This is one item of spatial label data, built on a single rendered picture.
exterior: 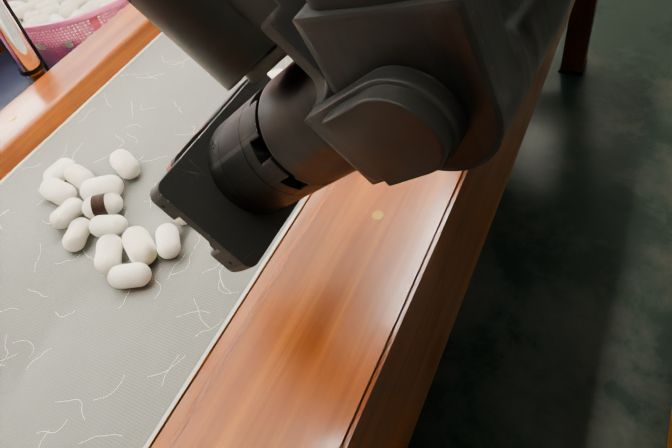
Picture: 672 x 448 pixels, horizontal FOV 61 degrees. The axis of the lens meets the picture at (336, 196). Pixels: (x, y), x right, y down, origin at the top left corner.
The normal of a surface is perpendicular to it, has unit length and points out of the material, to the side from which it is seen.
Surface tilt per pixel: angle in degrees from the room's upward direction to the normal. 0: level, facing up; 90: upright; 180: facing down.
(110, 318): 0
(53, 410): 0
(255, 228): 48
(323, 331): 0
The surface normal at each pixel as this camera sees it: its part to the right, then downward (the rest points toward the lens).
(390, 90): -0.22, -0.59
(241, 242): 0.57, -0.27
